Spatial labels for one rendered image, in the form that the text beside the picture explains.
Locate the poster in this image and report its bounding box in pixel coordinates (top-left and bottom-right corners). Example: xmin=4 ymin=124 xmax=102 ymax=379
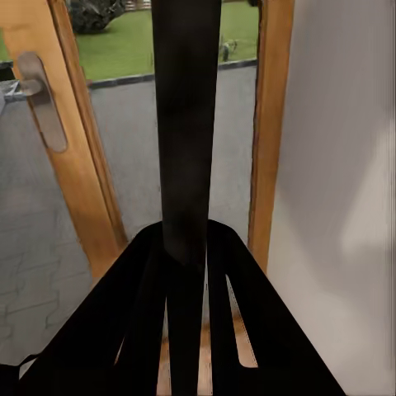
xmin=151 ymin=0 xmax=222 ymax=396

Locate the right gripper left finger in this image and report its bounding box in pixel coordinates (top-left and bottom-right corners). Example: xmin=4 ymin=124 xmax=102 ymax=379
xmin=8 ymin=221 xmax=167 ymax=396

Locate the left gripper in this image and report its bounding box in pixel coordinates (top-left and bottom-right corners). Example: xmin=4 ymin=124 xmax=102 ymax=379
xmin=0 ymin=355 xmax=36 ymax=396

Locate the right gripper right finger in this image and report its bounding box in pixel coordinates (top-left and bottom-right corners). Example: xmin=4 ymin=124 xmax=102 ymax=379
xmin=207 ymin=219 xmax=347 ymax=396

